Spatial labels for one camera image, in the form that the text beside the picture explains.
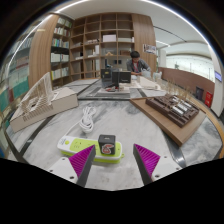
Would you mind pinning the beige paper building model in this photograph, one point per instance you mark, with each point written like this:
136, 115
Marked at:
148, 83

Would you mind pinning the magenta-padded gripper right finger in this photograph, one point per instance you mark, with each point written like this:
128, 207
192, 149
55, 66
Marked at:
156, 168

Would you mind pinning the black bin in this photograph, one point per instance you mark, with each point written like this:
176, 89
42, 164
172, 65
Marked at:
199, 93

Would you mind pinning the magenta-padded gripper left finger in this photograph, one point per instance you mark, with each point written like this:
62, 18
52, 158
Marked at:
71, 168

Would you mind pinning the red bin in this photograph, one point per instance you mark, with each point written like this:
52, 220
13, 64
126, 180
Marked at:
208, 99

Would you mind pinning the wall poster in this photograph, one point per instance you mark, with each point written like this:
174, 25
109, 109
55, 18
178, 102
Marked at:
150, 48

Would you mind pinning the tall black box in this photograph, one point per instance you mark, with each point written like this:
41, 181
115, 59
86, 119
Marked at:
106, 78

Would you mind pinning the white cardboard architectural model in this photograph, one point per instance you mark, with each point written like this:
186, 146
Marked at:
60, 100

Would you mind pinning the flat wooden base board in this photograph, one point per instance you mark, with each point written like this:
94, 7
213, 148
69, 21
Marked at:
160, 121

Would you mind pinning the dark brown architectural model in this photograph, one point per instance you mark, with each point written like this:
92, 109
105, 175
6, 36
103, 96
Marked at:
173, 111

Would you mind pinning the black charger with red print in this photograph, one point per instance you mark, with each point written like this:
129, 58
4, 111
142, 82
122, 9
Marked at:
106, 141

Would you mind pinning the person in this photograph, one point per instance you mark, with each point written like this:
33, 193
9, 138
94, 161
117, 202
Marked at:
135, 65

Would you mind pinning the low black box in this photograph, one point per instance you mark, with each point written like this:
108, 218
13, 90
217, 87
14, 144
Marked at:
121, 78

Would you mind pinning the green and white power strip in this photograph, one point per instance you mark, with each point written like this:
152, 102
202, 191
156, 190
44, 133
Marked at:
76, 145

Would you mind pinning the blue wall screen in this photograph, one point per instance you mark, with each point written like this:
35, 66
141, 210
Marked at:
218, 76

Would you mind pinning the wooden shelf unit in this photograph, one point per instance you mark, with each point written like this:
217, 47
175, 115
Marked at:
110, 26

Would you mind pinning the book shelf unit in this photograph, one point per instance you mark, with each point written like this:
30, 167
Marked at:
18, 83

